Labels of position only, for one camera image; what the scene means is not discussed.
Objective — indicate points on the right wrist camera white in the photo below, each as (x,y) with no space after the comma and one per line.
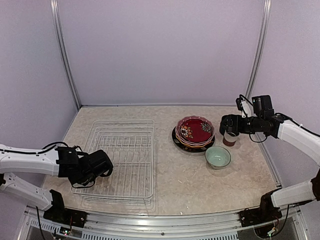
(244,105)

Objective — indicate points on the black striped rim plate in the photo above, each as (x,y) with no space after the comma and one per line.
(174,131)

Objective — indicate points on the left aluminium corner post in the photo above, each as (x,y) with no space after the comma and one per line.
(54,5)

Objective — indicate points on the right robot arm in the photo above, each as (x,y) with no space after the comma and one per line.
(258,116)

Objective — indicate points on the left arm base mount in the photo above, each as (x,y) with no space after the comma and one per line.
(66,216)

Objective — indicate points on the brown cup white base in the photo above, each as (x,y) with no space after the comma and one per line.
(230,138)

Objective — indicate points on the right aluminium corner post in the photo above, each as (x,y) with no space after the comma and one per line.
(259,48)

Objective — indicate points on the dark pink dotted plate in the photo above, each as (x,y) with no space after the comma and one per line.
(178,125)

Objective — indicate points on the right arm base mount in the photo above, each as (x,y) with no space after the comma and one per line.
(254,216)

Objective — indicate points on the aluminium corner post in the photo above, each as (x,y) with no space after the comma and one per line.
(259,48)
(54,5)

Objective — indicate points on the light green ceramic bowl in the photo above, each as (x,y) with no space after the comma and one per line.
(217,157)

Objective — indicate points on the light pink plate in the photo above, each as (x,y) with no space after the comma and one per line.
(192,144)

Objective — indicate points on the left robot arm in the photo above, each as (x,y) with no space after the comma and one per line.
(57,160)

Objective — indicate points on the white wire dish rack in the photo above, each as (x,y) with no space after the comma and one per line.
(130,146)

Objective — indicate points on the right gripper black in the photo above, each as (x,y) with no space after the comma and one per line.
(238,128)

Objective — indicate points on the yellow polka dot plate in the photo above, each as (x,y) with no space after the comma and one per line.
(194,149)

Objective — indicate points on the aluminium front rail frame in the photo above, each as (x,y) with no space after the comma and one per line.
(212,226)

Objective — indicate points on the dark green mug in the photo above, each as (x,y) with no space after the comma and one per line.
(222,127)

